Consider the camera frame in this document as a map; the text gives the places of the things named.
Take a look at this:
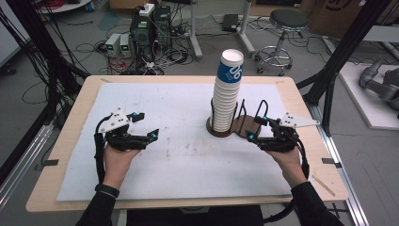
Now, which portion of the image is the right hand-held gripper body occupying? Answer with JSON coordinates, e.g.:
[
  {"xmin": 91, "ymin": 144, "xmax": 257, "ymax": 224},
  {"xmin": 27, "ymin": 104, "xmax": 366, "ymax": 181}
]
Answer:
[{"xmin": 257, "ymin": 111, "xmax": 321, "ymax": 154}]

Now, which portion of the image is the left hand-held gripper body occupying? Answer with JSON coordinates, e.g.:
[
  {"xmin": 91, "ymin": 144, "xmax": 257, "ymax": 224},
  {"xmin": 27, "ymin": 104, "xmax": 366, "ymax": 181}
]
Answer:
[{"xmin": 98, "ymin": 107, "xmax": 149, "ymax": 153}]

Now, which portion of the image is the brown cup holder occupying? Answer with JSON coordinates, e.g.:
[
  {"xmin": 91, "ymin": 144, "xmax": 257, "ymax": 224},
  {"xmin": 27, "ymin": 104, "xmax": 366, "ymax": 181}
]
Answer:
[{"xmin": 205, "ymin": 99, "xmax": 270, "ymax": 139}]

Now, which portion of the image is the stack of white paper cups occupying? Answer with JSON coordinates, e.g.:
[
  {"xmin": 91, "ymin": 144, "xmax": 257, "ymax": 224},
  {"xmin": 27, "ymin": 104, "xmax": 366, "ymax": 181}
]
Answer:
[{"xmin": 212, "ymin": 79, "xmax": 240, "ymax": 133}]

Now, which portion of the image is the person's right hand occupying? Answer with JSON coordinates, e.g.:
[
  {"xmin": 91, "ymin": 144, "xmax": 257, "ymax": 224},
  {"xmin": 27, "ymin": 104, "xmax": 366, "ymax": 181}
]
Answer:
[{"xmin": 264, "ymin": 146, "xmax": 309, "ymax": 189}]

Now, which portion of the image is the person's left hand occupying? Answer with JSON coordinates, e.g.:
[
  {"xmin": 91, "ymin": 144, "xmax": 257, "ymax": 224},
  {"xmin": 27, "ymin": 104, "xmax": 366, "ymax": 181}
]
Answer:
[{"xmin": 103, "ymin": 144, "xmax": 141, "ymax": 190}]

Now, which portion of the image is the white foam mat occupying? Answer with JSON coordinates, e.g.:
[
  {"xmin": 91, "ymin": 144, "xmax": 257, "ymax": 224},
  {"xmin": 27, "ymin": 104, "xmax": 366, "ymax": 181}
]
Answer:
[{"xmin": 56, "ymin": 82, "xmax": 295, "ymax": 202}]

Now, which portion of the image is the black wristband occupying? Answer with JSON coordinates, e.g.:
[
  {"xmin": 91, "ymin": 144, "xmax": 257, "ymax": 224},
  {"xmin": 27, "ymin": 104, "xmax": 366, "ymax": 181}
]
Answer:
[{"xmin": 94, "ymin": 183, "xmax": 121, "ymax": 199}]

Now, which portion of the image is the grey bench power supply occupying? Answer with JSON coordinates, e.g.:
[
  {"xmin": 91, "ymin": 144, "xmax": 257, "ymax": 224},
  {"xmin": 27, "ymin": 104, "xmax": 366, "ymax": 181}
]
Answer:
[
  {"xmin": 104, "ymin": 32, "xmax": 122, "ymax": 58},
  {"xmin": 120, "ymin": 33, "xmax": 133, "ymax": 58}
]

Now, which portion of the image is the wooden table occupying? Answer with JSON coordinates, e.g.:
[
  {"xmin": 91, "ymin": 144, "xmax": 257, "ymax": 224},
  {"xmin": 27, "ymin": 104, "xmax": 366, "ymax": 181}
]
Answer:
[{"xmin": 25, "ymin": 74, "xmax": 350, "ymax": 213}]

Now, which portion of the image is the black computer tower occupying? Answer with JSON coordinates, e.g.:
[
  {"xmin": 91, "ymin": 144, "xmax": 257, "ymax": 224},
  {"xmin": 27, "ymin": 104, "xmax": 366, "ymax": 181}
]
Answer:
[
  {"xmin": 129, "ymin": 6, "xmax": 158, "ymax": 63},
  {"xmin": 153, "ymin": 4, "xmax": 173, "ymax": 52}
]

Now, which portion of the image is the white platform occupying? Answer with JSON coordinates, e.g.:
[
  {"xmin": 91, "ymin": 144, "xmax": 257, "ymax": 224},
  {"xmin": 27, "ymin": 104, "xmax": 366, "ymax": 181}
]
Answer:
[{"xmin": 338, "ymin": 61, "xmax": 399, "ymax": 132}]

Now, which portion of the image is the white table leg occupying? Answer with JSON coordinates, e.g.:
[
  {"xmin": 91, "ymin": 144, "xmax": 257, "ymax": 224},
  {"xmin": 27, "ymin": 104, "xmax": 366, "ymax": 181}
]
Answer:
[
  {"xmin": 235, "ymin": 0, "xmax": 257, "ymax": 58},
  {"xmin": 187, "ymin": 0, "xmax": 204, "ymax": 61}
]

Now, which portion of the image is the black round stool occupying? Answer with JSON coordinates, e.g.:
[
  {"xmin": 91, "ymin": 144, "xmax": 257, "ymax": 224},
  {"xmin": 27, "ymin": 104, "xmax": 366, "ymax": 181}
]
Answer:
[{"xmin": 254, "ymin": 8, "xmax": 311, "ymax": 77}]

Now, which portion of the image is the black box on floor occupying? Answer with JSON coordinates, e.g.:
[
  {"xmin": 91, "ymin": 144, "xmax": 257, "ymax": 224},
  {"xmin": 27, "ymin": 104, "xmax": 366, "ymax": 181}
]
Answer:
[{"xmin": 221, "ymin": 13, "xmax": 240, "ymax": 33}]

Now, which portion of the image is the white power strip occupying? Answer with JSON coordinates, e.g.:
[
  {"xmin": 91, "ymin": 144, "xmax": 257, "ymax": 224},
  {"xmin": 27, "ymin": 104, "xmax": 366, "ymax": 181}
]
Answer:
[{"xmin": 138, "ymin": 3, "xmax": 156, "ymax": 18}]

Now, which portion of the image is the cardboard box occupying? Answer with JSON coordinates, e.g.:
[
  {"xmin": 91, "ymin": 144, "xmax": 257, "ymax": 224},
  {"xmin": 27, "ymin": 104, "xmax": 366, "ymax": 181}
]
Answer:
[{"xmin": 308, "ymin": 0, "xmax": 391, "ymax": 40}]

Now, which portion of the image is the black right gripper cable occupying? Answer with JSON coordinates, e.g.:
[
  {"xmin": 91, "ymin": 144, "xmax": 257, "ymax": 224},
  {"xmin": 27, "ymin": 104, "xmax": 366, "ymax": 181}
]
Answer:
[{"xmin": 263, "ymin": 135, "xmax": 311, "ymax": 224}]

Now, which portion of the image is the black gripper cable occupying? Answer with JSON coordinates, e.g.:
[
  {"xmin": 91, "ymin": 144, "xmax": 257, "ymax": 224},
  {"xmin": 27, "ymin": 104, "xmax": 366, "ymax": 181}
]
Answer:
[
  {"xmin": 263, "ymin": 135, "xmax": 311, "ymax": 224},
  {"xmin": 93, "ymin": 113, "xmax": 113, "ymax": 185}
]

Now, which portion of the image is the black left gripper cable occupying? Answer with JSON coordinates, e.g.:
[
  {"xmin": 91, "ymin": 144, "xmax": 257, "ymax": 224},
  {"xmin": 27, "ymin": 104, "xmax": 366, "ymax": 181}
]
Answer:
[{"xmin": 93, "ymin": 113, "xmax": 113, "ymax": 185}]

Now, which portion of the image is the black frame post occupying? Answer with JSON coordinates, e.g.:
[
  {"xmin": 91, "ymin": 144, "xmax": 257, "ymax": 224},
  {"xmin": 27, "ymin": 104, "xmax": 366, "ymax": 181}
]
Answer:
[
  {"xmin": 295, "ymin": 0, "xmax": 391, "ymax": 137},
  {"xmin": 5, "ymin": 0, "xmax": 90, "ymax": 126}
]

